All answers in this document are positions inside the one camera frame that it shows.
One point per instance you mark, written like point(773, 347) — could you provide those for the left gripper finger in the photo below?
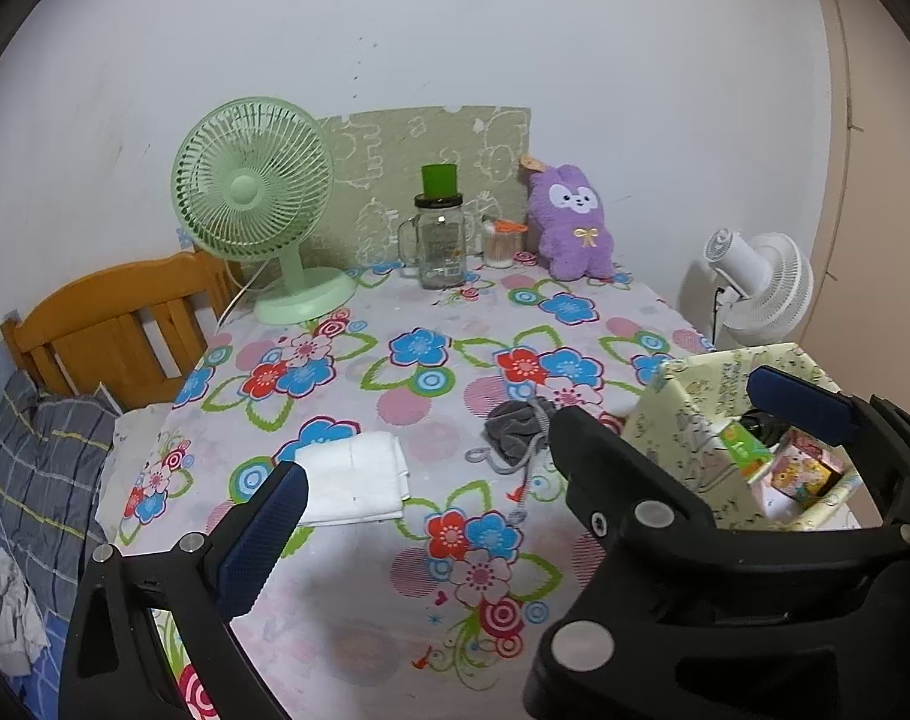
point(114, 665)

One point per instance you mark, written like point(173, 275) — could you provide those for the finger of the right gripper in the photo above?
point(875, 434)
point(607, 478)

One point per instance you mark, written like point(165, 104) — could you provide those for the yellow cartoon storage box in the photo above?
point(679, 422)

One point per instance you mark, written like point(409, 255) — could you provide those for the grey drawstring pouch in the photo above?
point(513, 434)

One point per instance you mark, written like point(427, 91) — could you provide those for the green orange tissue pack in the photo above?
point(743, 446)

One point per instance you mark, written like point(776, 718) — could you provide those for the white pad pack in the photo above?
point(357, 480)

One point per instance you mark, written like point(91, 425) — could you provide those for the black plastic bag bundle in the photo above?
point(764, 427)

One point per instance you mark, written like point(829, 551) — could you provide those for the beige door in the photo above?
point(858, 327)

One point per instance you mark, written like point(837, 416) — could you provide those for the grey plaid blanket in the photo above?
point(52, 452)

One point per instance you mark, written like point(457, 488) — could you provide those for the white standing fan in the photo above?
point(772, 282)

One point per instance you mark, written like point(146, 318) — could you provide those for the floral tablecloth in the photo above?
point(436, 613)

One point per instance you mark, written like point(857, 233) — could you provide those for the cotton swab jar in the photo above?
point(501, 241)

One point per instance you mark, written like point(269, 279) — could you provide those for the purple bunny plush toy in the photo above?
point(570, 223)

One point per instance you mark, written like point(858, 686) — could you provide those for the glass mason jar mug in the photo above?
point(432, 243)

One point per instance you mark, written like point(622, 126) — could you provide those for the green desk fan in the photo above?
point(250, 182)

